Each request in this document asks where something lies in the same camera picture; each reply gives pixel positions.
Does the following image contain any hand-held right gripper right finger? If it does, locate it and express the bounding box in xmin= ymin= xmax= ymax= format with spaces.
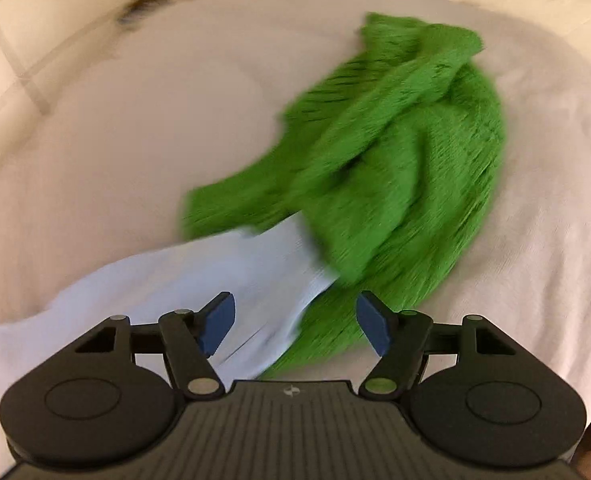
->
xmin=356 ymin=291 xmax=517 ymax=401

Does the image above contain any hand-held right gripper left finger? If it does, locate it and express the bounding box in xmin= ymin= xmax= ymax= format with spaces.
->
xmin=74 ymin=291 xmax=237 ymax=401

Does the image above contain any light blue shirt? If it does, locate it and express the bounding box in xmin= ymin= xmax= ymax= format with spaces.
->
xmin=0 ymin=216 xmax=339 ymax=480

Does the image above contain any green knit sweater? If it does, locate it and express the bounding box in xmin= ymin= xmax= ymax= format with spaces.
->
xmin=182 ymin=11 xmax=506 ymax=380

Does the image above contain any light grey duvet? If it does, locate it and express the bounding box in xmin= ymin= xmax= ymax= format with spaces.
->
xmin=0 ymin=0 xmax=591 ymax=411

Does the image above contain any cream wardrobe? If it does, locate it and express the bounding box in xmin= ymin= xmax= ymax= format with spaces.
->
xmin=0 ymin=0 xmax=141 ymax=128

